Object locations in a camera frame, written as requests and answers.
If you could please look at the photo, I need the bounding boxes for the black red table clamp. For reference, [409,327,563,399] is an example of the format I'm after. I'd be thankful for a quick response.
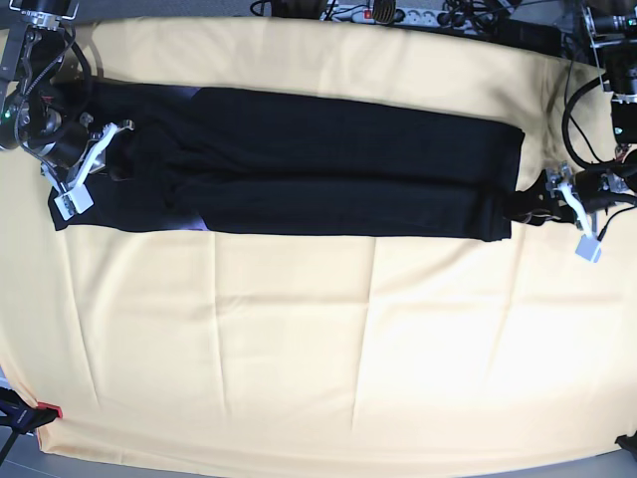
[1,387,62,461]

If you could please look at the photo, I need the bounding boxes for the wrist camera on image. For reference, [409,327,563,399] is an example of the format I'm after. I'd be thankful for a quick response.
[54,184,94,221]
[575,235,601,263]

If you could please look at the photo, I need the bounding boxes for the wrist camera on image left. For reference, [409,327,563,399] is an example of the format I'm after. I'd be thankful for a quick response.
[54,184,94,221]

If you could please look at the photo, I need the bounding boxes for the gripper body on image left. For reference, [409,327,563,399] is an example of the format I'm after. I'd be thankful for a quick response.
[39,119,134,193]

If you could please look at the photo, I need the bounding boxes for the black T-shirt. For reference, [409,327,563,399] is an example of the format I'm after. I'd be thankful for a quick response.
[72,82,525,242]

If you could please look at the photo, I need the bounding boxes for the black clamp at right edge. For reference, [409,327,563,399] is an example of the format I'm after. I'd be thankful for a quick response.
[615,433,637,459]

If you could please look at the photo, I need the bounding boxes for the black power adapter box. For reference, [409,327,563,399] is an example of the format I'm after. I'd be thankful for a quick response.
[491,19,562,57]

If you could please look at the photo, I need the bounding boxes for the yellow table cloth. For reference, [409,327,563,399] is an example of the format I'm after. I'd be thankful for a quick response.
[1,17,636,477]

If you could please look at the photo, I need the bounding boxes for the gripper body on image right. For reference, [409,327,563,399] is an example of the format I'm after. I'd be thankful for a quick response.
[544,162,636,234]

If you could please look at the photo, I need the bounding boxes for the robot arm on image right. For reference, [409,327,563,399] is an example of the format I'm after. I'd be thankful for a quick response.
[505,1,636,240]

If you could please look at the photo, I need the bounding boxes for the white power strip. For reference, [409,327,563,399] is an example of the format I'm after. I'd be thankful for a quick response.
[319,1,446,28]

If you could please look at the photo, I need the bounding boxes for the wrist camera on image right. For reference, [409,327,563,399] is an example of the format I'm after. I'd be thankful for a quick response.
[575,235,601,263]

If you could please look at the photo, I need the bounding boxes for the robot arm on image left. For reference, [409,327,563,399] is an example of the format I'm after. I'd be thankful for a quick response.
[1,1,134,198]

